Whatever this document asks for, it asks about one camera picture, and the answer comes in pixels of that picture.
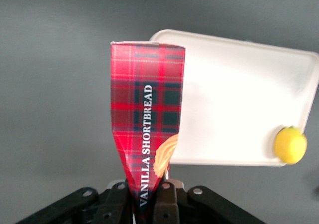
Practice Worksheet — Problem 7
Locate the beige plastic tray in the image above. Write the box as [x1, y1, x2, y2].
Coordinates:
[149, 29, 319, 167]

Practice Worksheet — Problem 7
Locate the red tartan cookie box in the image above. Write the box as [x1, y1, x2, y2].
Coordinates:
[110, 41, 187, 224]

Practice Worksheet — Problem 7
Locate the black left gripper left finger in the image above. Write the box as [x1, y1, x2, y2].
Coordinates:
[93, 181, 134, 224]

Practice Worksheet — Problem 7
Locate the yellow lemon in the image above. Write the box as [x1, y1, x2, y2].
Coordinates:
[274, 125, 308, 165]

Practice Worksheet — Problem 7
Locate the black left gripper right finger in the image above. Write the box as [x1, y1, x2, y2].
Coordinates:
[152, 181, 180, 224]

